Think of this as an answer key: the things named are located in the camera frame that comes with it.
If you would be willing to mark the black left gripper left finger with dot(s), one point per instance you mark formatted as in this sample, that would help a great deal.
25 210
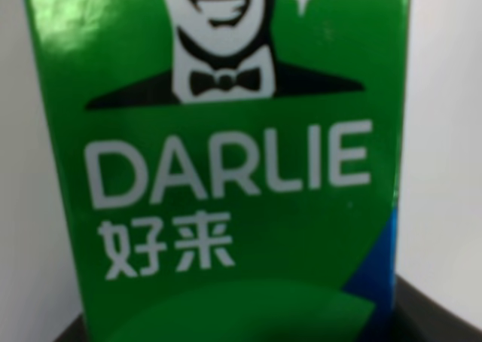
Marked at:
74 332

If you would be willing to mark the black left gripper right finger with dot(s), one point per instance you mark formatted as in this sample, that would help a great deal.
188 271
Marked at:
418 318

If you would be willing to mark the Darlie toothpaste box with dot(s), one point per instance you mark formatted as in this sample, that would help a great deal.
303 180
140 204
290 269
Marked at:
229 168

